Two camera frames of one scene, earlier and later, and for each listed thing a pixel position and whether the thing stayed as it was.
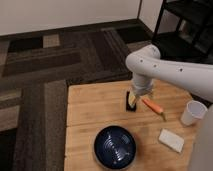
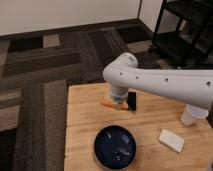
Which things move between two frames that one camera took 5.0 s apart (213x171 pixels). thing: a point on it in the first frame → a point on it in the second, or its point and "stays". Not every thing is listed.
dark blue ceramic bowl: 115,147 stays
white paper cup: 193,112 stays
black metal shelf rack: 194,40 stays
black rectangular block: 129,108 stays
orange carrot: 157,109 → 117,106
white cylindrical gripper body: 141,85 → 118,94
